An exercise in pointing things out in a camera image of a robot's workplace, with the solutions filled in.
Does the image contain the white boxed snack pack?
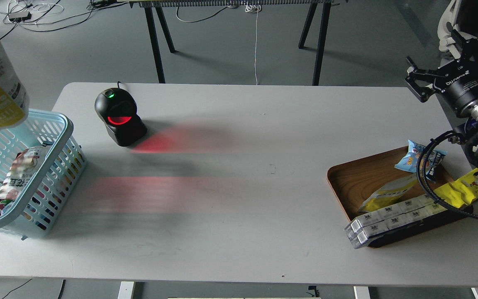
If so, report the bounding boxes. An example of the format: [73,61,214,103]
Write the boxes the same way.
[344,195,455,249]

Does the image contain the yellow white snack pouch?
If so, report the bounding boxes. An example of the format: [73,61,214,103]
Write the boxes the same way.
[357,173,417,213]

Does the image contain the brown wooden tray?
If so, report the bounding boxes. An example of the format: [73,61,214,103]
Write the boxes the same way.
[327,146,463,227]

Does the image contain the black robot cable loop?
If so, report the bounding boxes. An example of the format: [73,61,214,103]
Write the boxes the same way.
[416,131,478,225]

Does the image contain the blue snack bag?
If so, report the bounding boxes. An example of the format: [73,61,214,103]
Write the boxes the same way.
[395,140,448,182]

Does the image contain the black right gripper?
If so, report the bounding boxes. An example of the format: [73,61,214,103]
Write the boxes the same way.
[405,32,478,119]

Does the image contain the light blue plastic basket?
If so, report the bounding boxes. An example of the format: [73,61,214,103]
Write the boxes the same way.
[0,109,87,240]

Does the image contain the black trestle table stand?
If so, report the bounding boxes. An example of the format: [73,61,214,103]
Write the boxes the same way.
[117,0,341,86]

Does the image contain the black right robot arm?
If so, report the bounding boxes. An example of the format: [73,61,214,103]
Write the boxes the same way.
[405,29,478,168]

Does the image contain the red white snack bag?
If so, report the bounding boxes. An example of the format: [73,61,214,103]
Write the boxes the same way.
[0,143,52,216]

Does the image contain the black barcode scanner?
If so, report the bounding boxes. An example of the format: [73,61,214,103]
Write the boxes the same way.
[94,81,148,147]

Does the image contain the yellow cartoon snack bar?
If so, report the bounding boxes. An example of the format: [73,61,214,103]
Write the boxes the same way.
[434,169,478,208]

